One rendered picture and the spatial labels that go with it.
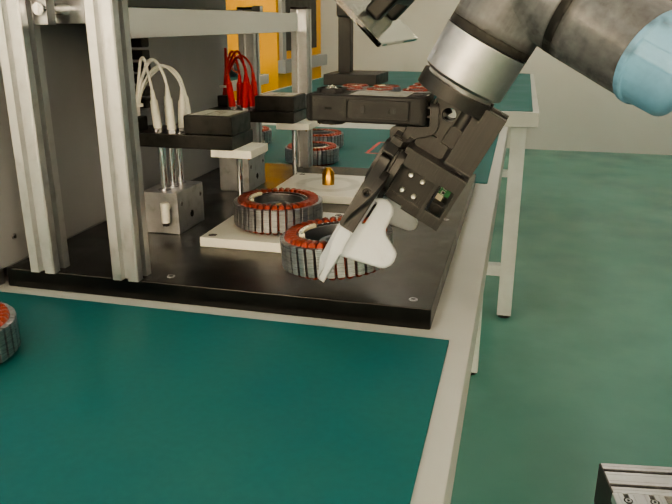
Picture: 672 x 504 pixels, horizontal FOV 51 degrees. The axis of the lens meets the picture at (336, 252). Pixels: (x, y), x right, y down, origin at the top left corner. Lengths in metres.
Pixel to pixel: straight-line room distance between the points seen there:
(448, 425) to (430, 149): 0.25
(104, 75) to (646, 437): 1.67
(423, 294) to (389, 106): 0.19
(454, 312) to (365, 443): 0.25
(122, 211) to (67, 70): 0.25
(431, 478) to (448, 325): 0.24
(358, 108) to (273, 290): 0.20
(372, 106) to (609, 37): 0.20
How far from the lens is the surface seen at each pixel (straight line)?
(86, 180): 0.96
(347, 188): 1.09
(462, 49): 0.60
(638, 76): 0.57
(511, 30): 0.60
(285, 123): 1.09
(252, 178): 1.13
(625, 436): 2.03
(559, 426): 2.01
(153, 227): 0.92
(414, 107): 0.62
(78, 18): 0.80
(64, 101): 0.93
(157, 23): 0.80
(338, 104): 0.64
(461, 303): 0.74
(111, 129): 0.73
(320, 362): 0.61
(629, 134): 6.26
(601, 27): 0.57
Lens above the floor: 1.03
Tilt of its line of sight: 18 degrees down
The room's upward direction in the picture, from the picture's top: straight up
